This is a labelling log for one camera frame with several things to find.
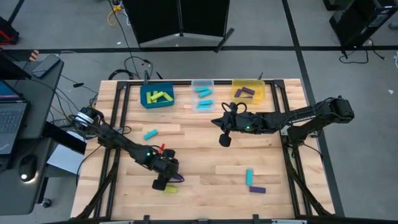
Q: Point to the white sheet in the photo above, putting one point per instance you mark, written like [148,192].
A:
[65,160]

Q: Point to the yellow plastic bin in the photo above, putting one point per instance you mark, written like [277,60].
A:
[259,93]

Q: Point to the black red case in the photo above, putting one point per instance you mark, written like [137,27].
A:
[7,34]

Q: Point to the black caster wheel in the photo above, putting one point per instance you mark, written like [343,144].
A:
[46,203]

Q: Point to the grey laptop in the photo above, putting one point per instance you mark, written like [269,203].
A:
[11,121]

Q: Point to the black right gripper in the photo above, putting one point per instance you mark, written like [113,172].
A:
[245,123]

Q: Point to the teal block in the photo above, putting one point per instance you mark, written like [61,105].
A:
[201,89]
[206,102]
[150,134]
[203,107]
[249,176]
[205,93]

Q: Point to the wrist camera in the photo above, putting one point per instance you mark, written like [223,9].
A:
[169,153]
[234,118]

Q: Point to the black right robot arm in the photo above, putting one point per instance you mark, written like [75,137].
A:
[298,116]

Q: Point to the black angled bar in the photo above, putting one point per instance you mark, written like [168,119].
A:
[65,141]

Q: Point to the lime green block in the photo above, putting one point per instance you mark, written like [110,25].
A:
[168,97]
[154,101]
[148,99]
[171,189]
[157,96]

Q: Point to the black computer mouse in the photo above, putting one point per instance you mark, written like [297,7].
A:
[27,166]

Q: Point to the black equipment cart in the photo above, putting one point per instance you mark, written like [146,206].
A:
[357,21]

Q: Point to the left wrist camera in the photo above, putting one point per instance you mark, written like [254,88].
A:
[169,153]

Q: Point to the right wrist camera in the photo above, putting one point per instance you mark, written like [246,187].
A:
[234,118]

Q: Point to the blue plastic bin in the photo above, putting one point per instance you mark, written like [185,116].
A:
[164,104]

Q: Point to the black metal table frame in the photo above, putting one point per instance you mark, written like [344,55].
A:
[182,82]

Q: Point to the black folding room divider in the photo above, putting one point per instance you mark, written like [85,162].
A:
[155,18]

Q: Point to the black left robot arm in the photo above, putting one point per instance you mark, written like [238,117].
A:
[118,141]

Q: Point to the black side desk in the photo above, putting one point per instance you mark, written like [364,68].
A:
[40,99]

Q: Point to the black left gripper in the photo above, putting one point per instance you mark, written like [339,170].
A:
[168,166]

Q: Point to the clear plastic bin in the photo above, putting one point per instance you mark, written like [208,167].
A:
[202,97]

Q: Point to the black smartphone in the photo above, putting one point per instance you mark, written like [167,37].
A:
[45,66]

